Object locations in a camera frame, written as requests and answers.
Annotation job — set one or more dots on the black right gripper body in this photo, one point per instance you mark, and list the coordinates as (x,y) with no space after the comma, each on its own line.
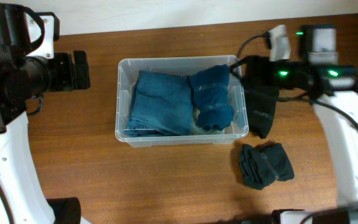
(284,75)

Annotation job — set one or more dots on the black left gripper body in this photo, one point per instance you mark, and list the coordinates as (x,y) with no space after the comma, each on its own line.
(63,71)

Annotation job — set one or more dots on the black garment with tape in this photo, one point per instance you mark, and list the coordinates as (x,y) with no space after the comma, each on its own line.
(261,103)

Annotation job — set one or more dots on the teal blue shirt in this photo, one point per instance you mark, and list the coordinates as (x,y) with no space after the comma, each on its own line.
(210,96)

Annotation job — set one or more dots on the dark blue jeans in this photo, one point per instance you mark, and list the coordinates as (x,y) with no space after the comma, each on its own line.
(161,105)

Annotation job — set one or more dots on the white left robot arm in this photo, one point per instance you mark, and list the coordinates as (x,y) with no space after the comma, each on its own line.
(21,196)

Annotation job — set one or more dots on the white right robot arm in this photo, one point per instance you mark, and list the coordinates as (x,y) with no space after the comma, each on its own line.
(331,89)

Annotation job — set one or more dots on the light blue folded jeans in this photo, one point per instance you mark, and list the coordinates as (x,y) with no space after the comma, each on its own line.
(194,126)

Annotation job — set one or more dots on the dark green-black folded garment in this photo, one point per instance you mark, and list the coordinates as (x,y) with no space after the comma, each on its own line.
(262,167)

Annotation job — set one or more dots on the clear plastic storage bin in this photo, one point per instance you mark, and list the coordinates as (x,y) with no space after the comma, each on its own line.
(128,72)

